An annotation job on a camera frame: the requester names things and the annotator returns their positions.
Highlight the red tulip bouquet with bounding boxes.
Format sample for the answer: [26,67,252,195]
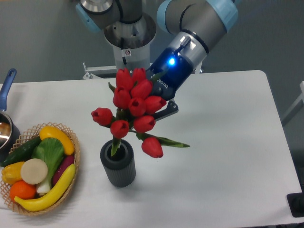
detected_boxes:
[91,68,188,158]

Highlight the orange fruit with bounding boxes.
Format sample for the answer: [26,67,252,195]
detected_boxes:
[9,180,36,203]

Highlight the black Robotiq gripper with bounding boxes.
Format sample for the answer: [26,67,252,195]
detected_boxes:
[146,47,193,120]

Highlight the yellow squash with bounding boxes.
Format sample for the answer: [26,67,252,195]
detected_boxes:
[39,126,75,155]

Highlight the yellow bell pepper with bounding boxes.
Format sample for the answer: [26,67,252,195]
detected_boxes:
[1,161,25,185]

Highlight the black device at table edge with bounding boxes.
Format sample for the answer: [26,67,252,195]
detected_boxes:
[287,192,304,218]

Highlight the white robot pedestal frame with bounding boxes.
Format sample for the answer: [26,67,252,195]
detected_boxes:
[83,32,207,79]

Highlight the dark grey ribbed vase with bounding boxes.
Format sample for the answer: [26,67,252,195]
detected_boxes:
[100,140,136,188]

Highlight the beige round disc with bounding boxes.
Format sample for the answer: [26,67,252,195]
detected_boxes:
[20,158,48,185]

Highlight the yellow banana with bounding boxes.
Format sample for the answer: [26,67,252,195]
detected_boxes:
[14,164,76,212]

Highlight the white frame at right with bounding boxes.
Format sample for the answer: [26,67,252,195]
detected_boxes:
[281,81,304,126]

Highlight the woven wicker basket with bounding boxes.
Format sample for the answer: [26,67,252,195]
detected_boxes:
[0,123,80,216]

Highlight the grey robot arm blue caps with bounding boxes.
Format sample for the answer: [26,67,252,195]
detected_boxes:
[76,0,238,120]

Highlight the purple eggplant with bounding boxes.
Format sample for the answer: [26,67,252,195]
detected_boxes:
[52,155,75,186]

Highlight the green bok choy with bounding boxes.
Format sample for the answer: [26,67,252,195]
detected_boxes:
[31,138,64,196]

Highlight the dark green cucumber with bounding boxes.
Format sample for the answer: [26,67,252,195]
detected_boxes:
[0,137,41,167]

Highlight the blue handled saucepan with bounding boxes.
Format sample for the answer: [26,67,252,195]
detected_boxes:
[0,68,20,162]

